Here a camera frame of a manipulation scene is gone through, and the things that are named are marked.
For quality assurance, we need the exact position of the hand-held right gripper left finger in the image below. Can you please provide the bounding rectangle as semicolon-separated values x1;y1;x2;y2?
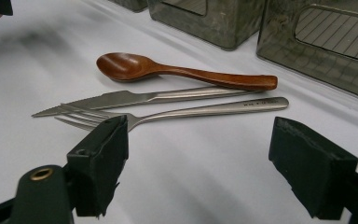
66;114;130;217

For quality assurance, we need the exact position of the steel fork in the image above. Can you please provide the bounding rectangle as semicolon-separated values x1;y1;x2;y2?
54;96;290;132

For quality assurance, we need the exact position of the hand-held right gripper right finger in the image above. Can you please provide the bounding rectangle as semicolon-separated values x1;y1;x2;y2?
268;116;358;221

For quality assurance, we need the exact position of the steel serrated knife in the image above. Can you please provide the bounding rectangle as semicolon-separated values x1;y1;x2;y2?
31;86;259;119

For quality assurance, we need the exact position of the brown wooden spoon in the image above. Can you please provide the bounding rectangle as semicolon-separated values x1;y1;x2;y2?
95;51;279;91

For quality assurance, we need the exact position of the dark translucent storage box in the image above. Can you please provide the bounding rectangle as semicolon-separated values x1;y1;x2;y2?
147;0;266;51
255;0;358;104
107;0;149;13

